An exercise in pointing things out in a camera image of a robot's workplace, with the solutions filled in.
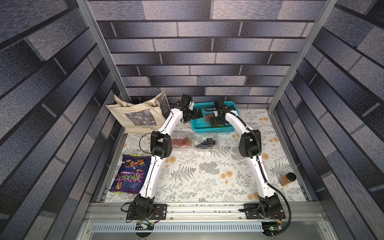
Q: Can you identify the purple snack bag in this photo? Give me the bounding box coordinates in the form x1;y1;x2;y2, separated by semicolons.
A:
109;155;151;195

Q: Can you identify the red grape bunch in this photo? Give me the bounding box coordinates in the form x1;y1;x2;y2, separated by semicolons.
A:
205;112;217;123
172;137;192;149

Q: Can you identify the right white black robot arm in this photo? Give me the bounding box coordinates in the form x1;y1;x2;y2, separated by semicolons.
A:
205;101;284;220

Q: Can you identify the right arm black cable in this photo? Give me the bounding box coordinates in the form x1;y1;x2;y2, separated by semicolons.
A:
203;106;292;236

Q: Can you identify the teal plastic basket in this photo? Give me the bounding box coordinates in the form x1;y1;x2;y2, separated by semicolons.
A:
191;102;235;134

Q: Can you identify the beige canvas tote bag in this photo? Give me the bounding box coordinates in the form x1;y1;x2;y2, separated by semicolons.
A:
106;92;171;134

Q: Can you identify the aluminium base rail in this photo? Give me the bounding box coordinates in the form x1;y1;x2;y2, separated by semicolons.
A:
77;202;336;240

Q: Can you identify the black grape bunch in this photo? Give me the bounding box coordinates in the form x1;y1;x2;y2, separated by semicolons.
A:
195;138;217;149

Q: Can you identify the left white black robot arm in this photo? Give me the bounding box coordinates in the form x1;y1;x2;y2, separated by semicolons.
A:
126;94;203;223

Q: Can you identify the amber spice jar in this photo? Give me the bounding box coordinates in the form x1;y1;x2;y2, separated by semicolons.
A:
279;173;297;186

